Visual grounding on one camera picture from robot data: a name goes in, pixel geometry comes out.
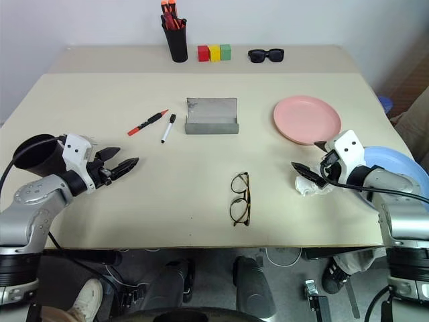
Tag beige fabric furniture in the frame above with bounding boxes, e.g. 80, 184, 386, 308
389, 63, 429, 166

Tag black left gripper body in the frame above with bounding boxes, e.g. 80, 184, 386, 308
87, 152, 115, 189

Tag red and black marker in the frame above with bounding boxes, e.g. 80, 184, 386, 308
160, 13, 178, 30

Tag metal caster bracket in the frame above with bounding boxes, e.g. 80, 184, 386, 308
304, 278, 332, 322

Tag dark rounded robot torso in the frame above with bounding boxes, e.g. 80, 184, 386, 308
124, 306, 267, 322

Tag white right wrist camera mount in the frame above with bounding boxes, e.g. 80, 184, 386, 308
326, 129, 367, 179

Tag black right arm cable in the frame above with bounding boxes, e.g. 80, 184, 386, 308
319, 163, 429, 204

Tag pink plate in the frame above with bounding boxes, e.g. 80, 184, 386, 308
273, 95, 343, 146

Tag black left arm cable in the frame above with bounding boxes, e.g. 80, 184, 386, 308
0, 139, 66, 193

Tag red marker with black grip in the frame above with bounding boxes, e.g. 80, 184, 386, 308
127, 109, 170, 137

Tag blue round container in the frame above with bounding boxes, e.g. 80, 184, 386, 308
377, 95, 394, 113

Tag white marker with black cap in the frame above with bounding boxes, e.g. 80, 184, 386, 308
160, 113, 178, 145

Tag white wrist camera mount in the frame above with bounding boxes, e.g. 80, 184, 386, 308
62, 133, 99, 195
326, 129, 367, 179

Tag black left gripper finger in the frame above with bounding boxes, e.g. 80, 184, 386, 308
96, 146, 122, 162
111, 157, 140, 181

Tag black striped sneaker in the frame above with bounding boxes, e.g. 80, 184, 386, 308
321, 257, 352, 295

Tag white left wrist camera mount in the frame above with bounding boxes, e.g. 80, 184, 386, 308
62, 133, 99, 195

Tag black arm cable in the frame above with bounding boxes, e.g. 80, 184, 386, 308
319, 163, 429, 204
0, 139, 66, 193

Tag tortoiseshell eyeglasses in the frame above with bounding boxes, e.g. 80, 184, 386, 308
229, 172, 252, 227

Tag crumpled white tissue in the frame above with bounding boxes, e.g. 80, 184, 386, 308
294, 173, 333, 197

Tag grey trouser leg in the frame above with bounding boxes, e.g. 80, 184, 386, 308
333, 248, 387, 275

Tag white sneaker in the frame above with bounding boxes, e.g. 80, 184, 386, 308
66, 278, 105, 322

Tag white cable under table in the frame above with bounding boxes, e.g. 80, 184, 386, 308
265, 247, 303, 266

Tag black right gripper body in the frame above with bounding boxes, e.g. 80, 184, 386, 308
318, 150, 345, 184

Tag black pen holder cup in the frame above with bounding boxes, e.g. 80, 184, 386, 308
162, 25, 189, 63

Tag empty black cup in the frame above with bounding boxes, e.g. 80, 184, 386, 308
13, 133, 69, 177

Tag black sunglasses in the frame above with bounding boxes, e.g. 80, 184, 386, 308
247, 48, 286, 64

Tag light blue plate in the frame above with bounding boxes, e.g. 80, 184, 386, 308
359, 146, 429, 215

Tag grey open glasses case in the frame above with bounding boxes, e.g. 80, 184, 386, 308
184, 97, 239, 136

